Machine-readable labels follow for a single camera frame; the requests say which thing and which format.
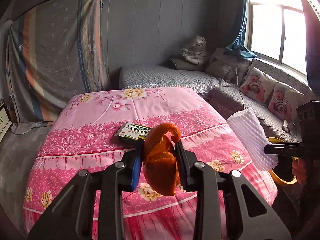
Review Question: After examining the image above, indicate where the white foam fruit net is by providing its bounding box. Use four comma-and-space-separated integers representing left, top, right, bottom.
226, 108, 279, 172

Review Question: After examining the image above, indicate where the thin white cable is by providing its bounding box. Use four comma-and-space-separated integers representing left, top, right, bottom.
233, 64, 247, 107

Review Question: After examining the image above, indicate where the white cabinet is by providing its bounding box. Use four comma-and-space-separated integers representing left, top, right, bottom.
0, 102, 13, 143

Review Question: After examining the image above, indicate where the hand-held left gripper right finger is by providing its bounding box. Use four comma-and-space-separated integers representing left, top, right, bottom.
174, 140, 292, 240

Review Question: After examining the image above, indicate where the person's right hand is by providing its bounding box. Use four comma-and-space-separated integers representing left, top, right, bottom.
291, 157, 308, 185

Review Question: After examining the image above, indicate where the pink floral blanket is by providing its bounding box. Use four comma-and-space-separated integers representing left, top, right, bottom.
23, 87, 278, 240

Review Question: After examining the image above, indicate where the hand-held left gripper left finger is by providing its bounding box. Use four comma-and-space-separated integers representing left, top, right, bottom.
27, 140, 145, 240

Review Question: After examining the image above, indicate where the small white charger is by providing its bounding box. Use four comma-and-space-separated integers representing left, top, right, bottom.
282, 119, 295, 133

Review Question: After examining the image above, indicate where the grey quilted sofa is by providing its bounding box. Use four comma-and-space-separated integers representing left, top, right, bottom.
119, 57, 313, 144

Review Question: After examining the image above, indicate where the flat grey pillow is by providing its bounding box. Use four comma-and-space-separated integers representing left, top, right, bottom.
170, 58, 206, 72

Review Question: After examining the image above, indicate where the white green medicine box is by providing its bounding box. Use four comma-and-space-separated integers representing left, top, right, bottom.
113, 121, 153, 146

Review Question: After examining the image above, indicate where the yellow round basin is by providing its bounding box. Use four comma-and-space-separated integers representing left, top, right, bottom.
266, 137, 298, 186

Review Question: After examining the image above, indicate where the large orange peel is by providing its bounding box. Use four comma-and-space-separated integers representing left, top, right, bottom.
143, 123, 181, 196

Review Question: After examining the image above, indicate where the crumpled grey cushion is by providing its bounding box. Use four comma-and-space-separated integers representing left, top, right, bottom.
205, 47, 247, 83

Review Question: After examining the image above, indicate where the baby print pillow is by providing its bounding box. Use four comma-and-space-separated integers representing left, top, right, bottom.
238, 67, 277, 106
267, 81, 306, 122

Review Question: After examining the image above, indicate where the striped grey hanging cloth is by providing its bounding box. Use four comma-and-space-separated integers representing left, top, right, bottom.
6, 0, 111, 130

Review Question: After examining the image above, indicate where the window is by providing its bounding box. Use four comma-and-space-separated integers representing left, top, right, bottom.
246, 0, 311, 76

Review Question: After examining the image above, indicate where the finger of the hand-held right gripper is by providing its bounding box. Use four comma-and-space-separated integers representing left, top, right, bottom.
264, 142, 306, 159

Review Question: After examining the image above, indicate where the blue curtain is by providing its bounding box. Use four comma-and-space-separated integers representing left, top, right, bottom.
223, 0, 257, 61

